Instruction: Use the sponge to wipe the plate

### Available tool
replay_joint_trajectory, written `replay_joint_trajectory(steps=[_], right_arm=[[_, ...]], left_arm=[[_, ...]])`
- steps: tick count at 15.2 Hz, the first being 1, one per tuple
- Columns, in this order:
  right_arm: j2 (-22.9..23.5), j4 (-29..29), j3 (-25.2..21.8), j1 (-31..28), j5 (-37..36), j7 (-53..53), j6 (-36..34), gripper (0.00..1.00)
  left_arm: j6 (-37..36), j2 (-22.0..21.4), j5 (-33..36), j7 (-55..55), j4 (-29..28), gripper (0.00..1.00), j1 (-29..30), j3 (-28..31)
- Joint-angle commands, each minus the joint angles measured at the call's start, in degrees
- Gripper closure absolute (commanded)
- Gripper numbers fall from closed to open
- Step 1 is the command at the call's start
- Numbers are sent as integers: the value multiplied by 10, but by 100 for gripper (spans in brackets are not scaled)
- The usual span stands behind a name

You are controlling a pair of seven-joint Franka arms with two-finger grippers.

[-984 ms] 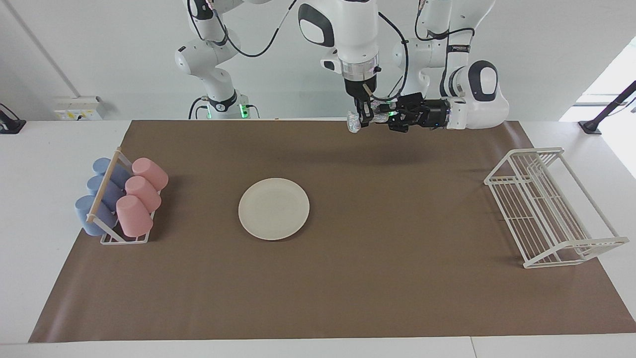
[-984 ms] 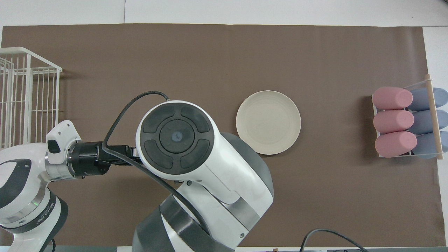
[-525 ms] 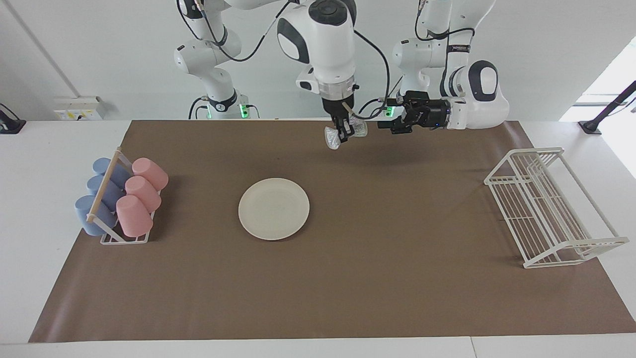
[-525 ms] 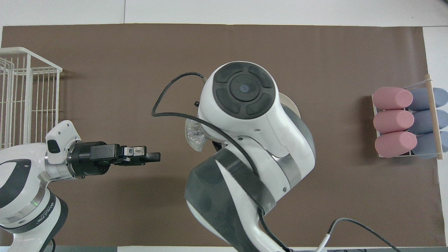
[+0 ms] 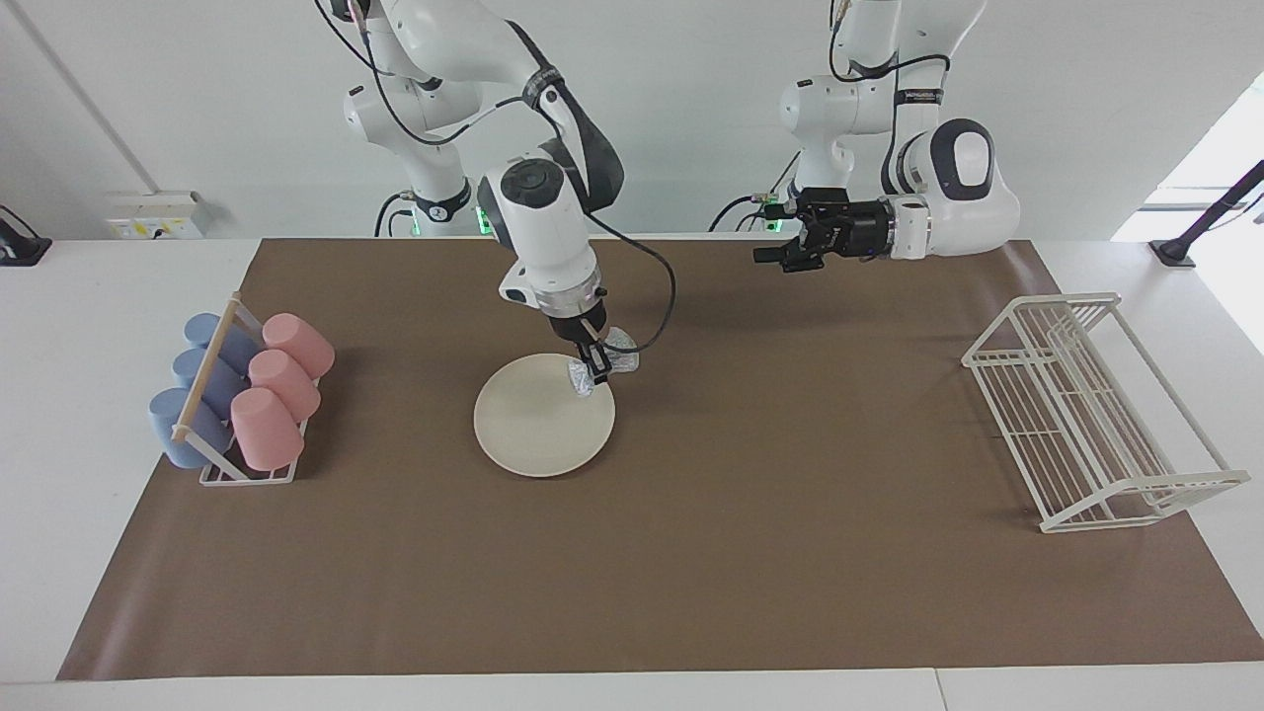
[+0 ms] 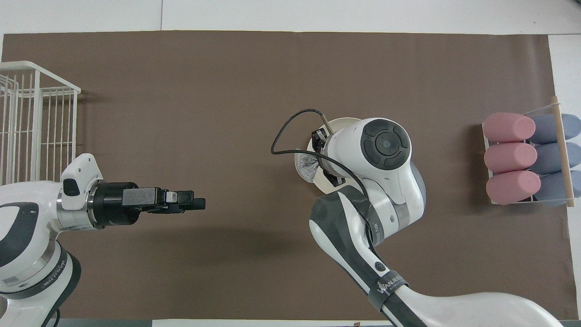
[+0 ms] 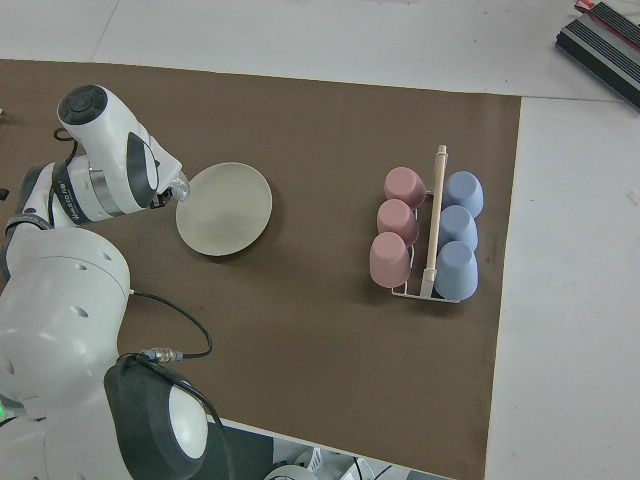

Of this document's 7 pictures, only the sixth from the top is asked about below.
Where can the pink cup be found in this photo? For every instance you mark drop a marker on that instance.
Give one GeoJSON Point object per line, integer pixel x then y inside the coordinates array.
{"type": "Point", "coordinates": [513, 187]}
{"type": "Point", "coordinates": [510, 158]}
{"type": "Point", "coordinates": [508, 127]}

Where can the brown table mat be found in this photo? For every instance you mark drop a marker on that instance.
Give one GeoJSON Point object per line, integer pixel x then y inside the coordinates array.
{"type": "Point", "coordinates": [227, 91]}

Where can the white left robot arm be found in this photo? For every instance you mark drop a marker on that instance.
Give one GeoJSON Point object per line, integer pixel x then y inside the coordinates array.
{"type": "Point", "coordinates": [32, 227]}

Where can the blue cup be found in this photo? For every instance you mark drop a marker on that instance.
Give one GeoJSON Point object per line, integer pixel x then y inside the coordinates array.
{"type": "Point", "coordinates": [549, 158]}
{"type": "Point", "coordinates": [551, 188]}
{"type": "Point", "coordinates": [547, 129]}

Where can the silver mesh scouring sponge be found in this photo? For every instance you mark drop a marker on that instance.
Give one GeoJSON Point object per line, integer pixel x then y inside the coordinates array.
{"type": "Point", "coordinates": [306, 165]}

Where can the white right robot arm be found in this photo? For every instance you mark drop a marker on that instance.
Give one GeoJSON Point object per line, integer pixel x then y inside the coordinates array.
{"type": "Point", "coordinates": [390, 181]}

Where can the clear cup rack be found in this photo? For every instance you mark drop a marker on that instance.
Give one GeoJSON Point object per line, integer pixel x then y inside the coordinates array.
{"type": "Point", "coordinates": [488, 154]}

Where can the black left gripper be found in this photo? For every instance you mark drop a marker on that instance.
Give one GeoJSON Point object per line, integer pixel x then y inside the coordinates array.
{"type": "Point", "coordinates": [113, 204]}

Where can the cream round plate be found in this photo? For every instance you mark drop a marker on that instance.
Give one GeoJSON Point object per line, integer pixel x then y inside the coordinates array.
{"type": "Point", "coordinates": [338, 125]}

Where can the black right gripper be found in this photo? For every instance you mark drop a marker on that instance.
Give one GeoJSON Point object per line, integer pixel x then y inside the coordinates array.
{"type": "Point", "coordinates": [320, 136]}

